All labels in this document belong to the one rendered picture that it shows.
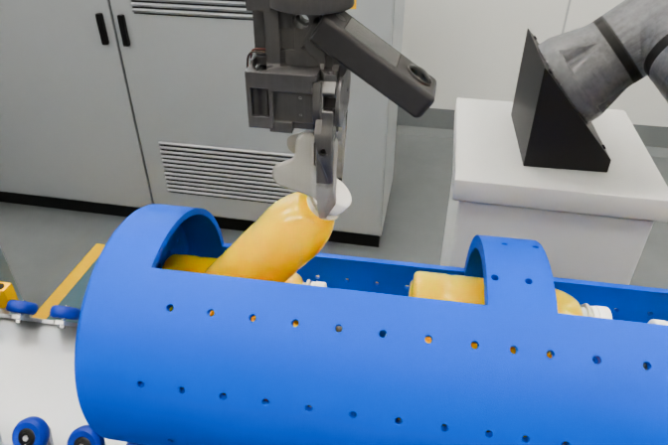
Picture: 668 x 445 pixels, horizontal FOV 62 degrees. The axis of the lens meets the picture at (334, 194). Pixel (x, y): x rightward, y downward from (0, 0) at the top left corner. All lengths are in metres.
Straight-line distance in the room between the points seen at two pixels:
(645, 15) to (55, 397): 1.00
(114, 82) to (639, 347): 2.22
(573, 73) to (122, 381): 0.73
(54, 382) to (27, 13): 1.87
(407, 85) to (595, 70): 0.51
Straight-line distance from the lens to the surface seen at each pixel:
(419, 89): 0.47
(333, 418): 0.57
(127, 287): 0.61
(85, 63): 2.53
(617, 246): 1.00
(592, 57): 0.93
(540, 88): 0.89
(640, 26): 0.94
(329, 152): 0.48
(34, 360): 0.99
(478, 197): 0.90
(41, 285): 2.66
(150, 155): 2.59
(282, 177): 0.52
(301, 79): 0.47
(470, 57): 3.41
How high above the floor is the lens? 1.61
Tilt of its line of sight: 34 degrees down
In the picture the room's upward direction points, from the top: straight up
